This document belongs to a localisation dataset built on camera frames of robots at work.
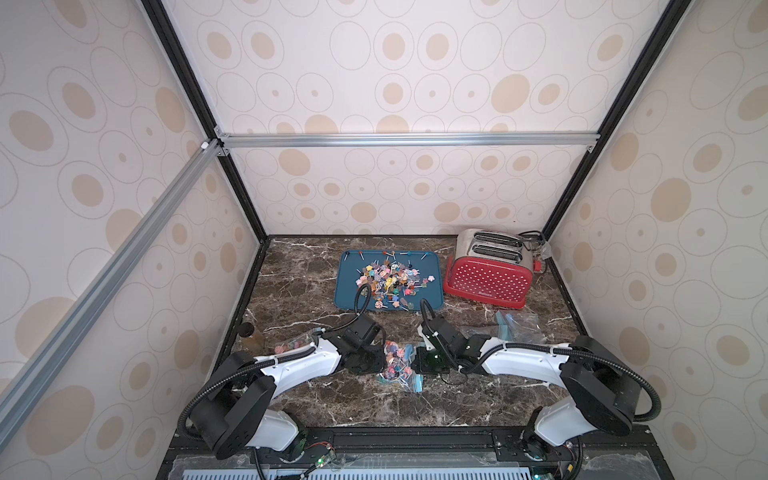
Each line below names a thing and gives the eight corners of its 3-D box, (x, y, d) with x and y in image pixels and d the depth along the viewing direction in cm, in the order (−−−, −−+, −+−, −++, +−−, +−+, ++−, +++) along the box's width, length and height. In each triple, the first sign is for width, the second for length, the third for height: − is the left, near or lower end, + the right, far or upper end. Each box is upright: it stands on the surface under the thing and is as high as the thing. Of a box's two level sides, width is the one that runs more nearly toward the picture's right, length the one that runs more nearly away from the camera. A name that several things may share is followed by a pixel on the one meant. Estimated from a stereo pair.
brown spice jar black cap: (244, 352, 91) (233, 340, 85) (250, 335, 95) (240, 322, 89) (263, 352, 91) (253, 340, 85) (268, 335, 95) (259, 322, 89)
